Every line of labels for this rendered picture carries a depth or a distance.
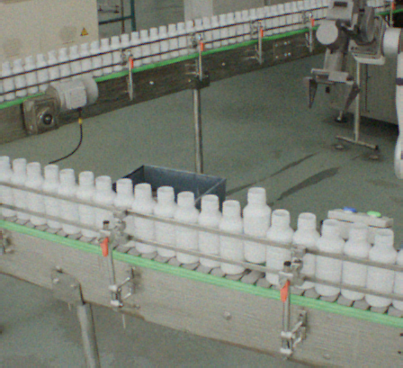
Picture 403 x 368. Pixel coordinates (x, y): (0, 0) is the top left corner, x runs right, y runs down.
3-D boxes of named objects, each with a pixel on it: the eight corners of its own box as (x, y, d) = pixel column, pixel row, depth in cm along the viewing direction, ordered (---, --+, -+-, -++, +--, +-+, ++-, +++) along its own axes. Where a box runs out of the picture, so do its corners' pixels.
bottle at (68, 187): (58, 234, 183) (50, 175, 177) (68, 223, 189) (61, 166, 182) (79, 236, 182) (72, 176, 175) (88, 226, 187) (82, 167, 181)
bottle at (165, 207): (183, 257, 169) (179, 193, 163) (157, 259, 169) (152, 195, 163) (181, 246, 175) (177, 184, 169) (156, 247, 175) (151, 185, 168)
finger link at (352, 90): (348, 112, 176) (354, 76, 176) (322, 108, 179) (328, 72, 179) (355, 117, 182) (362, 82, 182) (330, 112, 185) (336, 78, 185)
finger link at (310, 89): (322, 108, 179) (328, 72, 179) (297, 104, 183) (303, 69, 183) (330, 113, 185) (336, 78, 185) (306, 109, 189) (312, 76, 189)
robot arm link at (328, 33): (362, 14, 182) (330, 12, 186) (349, 0, 172) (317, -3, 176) (355, 58, 182) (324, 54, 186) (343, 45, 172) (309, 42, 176)
